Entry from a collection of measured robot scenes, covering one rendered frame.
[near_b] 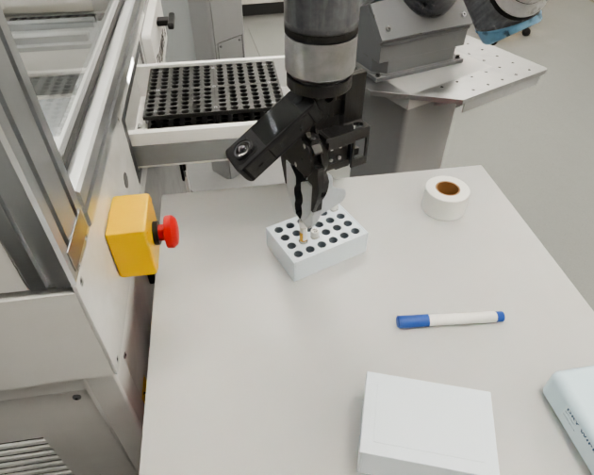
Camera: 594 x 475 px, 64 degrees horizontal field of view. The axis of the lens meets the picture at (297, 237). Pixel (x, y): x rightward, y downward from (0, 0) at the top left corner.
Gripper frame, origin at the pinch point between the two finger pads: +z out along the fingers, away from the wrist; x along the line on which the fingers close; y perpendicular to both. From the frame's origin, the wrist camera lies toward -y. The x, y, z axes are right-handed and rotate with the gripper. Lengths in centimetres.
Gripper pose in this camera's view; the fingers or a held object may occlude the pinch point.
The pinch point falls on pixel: (301, 218)
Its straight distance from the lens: 64.4
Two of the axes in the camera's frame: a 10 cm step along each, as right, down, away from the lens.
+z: 0.0, 7.3, 6.8
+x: -5.0, -5.9, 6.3
